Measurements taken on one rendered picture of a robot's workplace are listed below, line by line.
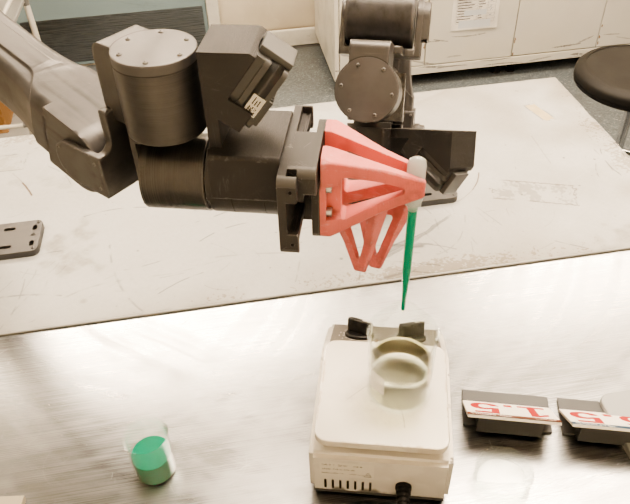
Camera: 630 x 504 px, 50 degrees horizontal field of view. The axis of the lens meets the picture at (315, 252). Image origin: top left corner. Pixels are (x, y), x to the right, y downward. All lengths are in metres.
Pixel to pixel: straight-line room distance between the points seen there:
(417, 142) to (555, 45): 2.81
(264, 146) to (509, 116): 0.82
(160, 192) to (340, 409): 0.27
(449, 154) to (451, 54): 2.63
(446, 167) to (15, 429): 0.52
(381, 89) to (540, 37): 2.80
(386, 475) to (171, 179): 0.34
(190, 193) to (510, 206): 0.63
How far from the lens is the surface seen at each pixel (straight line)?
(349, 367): 0.67
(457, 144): 0.64
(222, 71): 0.45
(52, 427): 0.80
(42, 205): 1.11
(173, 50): 0.47
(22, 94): 0.59
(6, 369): 0.88
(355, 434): 0.63
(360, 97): 0.61
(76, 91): 0.57
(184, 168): 0.49
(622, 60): 2.13
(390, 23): 0.69
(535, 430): 0.74
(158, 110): 0.46
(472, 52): 3.29
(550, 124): 1.24
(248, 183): 0.47
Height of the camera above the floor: 1.51
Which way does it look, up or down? 41 degrees down
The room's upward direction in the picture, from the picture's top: 2 degrees counter-clockwise
